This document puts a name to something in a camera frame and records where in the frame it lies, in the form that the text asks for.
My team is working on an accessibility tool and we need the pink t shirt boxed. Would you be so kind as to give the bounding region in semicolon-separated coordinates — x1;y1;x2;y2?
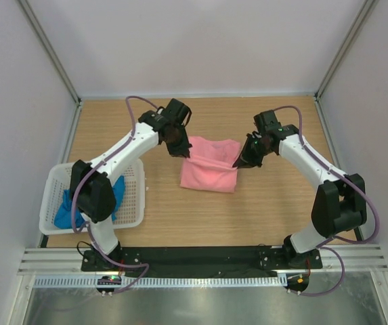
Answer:
180;136;240;193

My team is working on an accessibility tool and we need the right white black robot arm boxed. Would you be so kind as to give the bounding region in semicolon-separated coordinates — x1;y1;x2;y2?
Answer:
233;110;366;268

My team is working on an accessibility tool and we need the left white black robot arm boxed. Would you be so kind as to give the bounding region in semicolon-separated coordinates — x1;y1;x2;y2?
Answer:
70;98;192;271

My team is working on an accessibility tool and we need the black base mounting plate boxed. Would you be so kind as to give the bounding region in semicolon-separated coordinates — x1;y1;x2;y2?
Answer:
81;245;323;279

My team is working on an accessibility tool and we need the white perforated plastic basket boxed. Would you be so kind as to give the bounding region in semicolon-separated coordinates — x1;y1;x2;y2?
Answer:
39;159;146;236

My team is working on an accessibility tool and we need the blue t shirt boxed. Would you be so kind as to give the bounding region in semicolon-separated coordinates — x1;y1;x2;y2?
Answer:
53;175;125;229

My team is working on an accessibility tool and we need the white slotted cable duct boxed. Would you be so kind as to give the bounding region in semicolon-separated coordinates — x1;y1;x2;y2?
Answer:
33;274;287;289

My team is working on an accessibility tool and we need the right aluminium frame post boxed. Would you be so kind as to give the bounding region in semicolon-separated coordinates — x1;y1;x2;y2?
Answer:
314;0;379;102

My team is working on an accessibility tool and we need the aluminium frame post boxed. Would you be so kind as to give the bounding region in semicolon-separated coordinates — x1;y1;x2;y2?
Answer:
314;0;379;102
16;0;81;106

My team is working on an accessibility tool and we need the left aluminium frame post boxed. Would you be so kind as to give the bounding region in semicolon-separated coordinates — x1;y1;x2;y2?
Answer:
16;0;81;106

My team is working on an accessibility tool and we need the aluminium front rail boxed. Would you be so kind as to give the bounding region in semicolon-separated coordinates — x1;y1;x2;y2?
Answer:
18;244;388;275

